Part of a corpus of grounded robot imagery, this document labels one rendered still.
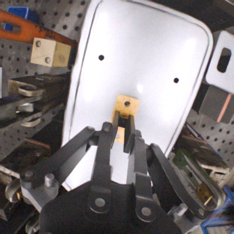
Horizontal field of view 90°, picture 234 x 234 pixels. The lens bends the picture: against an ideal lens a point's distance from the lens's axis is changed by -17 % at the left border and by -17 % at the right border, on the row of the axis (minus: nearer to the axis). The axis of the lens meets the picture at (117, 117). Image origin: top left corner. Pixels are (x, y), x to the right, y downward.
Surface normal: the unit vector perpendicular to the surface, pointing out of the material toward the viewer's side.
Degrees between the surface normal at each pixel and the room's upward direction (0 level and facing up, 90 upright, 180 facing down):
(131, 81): 0
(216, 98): 0
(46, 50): 0
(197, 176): 78
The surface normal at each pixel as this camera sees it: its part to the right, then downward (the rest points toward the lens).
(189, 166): -0.95, -0.19
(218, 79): -0.06, 0.34
